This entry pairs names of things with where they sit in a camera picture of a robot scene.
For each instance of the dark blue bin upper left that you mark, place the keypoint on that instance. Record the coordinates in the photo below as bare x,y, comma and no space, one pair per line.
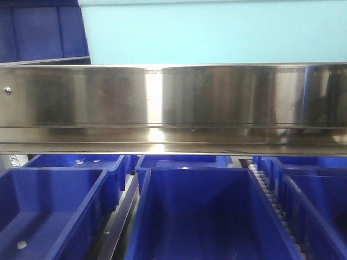
39,30

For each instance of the white roller track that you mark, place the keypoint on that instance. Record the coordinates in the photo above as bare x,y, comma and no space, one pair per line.
261,180

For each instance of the blue bin lower left front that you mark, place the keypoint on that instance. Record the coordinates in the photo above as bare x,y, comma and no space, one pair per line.
51,213

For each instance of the blue bin lower centre rear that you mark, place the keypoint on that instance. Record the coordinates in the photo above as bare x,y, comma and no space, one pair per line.
146,162

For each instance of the blue bin lower right rear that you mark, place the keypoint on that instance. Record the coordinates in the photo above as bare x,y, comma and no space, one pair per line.
275,168

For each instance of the blue bin lower centre front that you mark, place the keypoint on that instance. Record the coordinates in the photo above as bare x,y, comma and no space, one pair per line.
207,213

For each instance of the blue bin lower right front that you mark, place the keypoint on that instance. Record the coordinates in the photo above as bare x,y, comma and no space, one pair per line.
315,207

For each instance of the steel shelf front beam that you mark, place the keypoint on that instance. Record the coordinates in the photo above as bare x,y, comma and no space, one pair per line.
296,109

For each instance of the blue bin lower left rear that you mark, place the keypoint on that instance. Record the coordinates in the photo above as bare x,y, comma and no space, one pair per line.
119,168

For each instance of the light blue plastic bin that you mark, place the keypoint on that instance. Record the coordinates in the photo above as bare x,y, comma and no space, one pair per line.
188,32

